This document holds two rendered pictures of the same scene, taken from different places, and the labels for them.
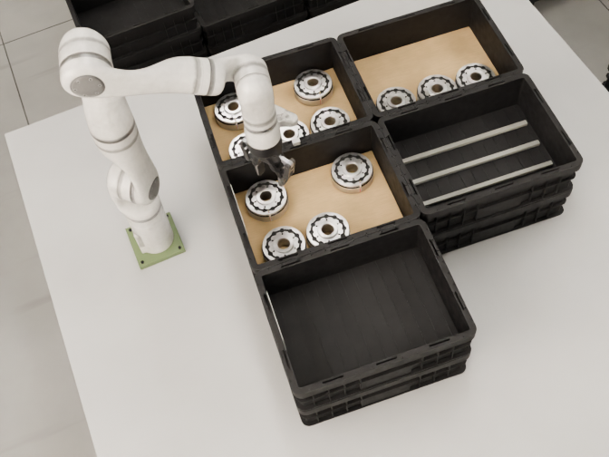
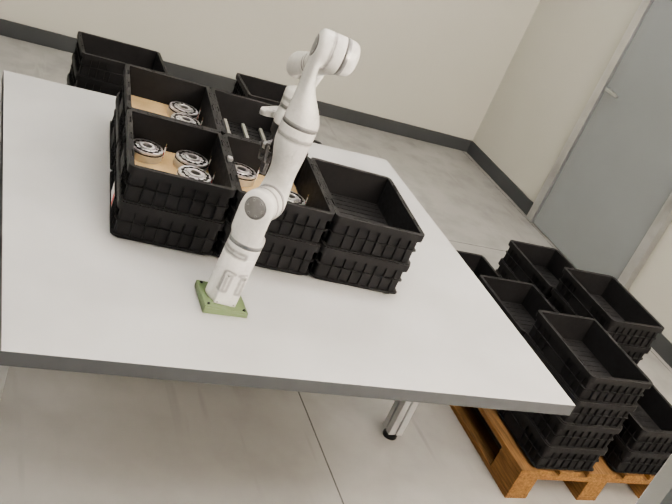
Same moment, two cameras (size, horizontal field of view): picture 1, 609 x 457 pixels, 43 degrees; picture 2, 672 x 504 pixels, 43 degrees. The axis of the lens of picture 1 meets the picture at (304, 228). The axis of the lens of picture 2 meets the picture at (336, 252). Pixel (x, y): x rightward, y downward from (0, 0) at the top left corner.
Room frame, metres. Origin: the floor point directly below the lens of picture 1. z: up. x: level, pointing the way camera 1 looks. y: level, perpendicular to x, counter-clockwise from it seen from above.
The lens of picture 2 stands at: (1.32, 2.34, 1.90)
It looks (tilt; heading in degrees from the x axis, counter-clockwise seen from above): 25 degrees down; 256
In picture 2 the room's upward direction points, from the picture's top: 23 degrees clockwise
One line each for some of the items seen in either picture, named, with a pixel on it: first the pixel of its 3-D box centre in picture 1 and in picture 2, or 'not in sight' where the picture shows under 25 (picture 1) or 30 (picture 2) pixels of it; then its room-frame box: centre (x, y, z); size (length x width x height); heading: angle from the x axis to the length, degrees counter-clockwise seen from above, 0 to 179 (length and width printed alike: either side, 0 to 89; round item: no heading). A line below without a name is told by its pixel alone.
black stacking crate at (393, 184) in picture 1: (319, 206); (270, 190); (1.00, -0.04, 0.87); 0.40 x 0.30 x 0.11; 100
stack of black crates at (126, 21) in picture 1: (144, 44); not in sight; (2.14, 0.47, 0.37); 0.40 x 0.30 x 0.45; 105
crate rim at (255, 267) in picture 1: (317, 194); (275, 175); (1.00, -0.04, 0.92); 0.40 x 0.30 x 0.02; 100
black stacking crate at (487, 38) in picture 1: (426, 69); (166, 113); (1.37, -0.38, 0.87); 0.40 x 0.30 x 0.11; 100
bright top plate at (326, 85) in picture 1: (313, 83); (146, 147); (1.39, -0.08, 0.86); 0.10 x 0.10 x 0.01
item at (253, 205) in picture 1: (265, 197); not in sight; (1.05, 0.08, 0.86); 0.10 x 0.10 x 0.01
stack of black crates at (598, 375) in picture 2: not in sight; (565, 391); (-0.36, -0.22, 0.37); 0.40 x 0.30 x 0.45; 105
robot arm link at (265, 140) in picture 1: (266, 121); (284, 111); (1.05, 0.04, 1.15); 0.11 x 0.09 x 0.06; 138
